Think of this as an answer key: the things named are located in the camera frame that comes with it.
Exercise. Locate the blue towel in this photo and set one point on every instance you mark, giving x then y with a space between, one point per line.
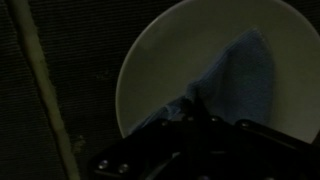
238 85

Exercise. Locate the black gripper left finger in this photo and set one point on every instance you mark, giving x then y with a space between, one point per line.
140 154

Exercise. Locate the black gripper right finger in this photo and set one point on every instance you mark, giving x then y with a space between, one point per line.
249 151

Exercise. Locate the dark placemat under plate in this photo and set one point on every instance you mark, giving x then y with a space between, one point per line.
84 44

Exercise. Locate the dark empty placemat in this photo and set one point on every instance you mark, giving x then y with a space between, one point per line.
27 146

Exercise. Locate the white round plate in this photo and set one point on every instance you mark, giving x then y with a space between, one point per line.
181 43

